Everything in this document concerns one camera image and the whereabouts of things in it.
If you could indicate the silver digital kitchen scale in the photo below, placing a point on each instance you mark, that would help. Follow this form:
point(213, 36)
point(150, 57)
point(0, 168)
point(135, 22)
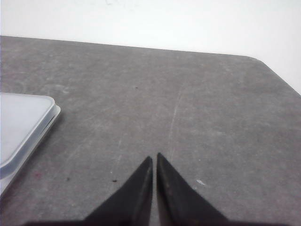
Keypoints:
point(24, 120)

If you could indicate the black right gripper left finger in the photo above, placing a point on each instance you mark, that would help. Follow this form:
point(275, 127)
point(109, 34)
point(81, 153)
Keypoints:
point(131, 204)

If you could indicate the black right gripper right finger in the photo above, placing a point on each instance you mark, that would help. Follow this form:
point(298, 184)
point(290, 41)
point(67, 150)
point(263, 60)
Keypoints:
point(181, 204)

